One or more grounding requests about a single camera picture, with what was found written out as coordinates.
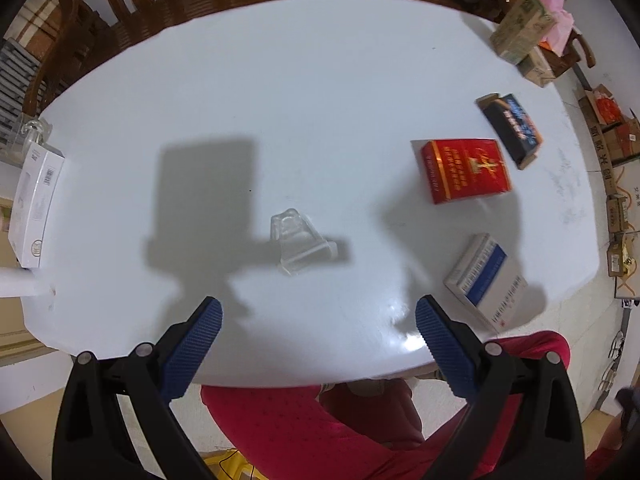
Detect tall tan carton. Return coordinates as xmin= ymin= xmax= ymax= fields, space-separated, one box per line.
xmin=489 ymin=0 xmax=556 ymax=65

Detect wooden slatted bench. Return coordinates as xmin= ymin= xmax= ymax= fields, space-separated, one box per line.
xmin=22 ymin=0 xmax=501 ymax=116

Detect wooden armchair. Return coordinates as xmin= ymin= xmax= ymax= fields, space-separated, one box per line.
xmin=447 ymin=0 xmax=598 ymax=71

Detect clear plastic wrapper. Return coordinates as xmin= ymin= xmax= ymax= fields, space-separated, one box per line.
xmin=270 ymin=207 xmax=340 ymax=276

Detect white tube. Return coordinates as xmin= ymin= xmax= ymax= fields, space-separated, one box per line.
xmin=0 ymin=266 xmax=56 ymax=298

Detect person's right leg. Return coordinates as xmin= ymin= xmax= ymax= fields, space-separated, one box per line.
xmin=415 ymin=331 xmax=572 ymax=480

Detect small tan carton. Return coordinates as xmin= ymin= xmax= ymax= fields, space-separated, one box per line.
xmin=517 ymin=47 xmax=558 ymax=87

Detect open cardboard box red contents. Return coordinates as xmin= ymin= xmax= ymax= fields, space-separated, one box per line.
xmin=577 ymin=84 xmax=632 ymax=133

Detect white and blue medicine box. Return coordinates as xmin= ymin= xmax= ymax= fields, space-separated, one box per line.
xmin=444 ymin=233 xmax=530 ymax=333

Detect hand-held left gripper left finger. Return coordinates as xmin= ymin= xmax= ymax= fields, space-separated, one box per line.
xmin=52 ymin=296 xmax=223 ymax=480

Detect glass cup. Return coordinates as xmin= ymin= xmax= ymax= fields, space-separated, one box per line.
xmin=12 ymin=116 xmax=53 ymax=152

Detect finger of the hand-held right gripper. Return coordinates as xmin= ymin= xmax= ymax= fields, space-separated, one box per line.
xmin=615 ymin=387 xmax=640 ymax=428

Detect grey radiator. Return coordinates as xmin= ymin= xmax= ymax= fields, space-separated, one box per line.
xmin=0 ymin=37 xmax=40 ymax=137

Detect large cardboard box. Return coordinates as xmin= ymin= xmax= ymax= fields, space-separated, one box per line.
xmin=602 ymin=160 xmax=640 ymax=201

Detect black and blue box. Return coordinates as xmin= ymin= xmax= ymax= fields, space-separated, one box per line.
xmin=476 ymin=93 xmax=543 ymax=170

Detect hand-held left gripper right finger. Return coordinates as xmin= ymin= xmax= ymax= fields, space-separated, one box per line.
xmin=415 ymin=295 xmax=586 ymax=480

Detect long white box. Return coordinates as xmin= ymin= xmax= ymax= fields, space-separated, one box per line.
xmin=7 ymin=141 xmax=65 ymax=268

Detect red cigarette box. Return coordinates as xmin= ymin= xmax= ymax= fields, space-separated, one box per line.
xmin=411 ymin=138 xmax=513 ymax=205

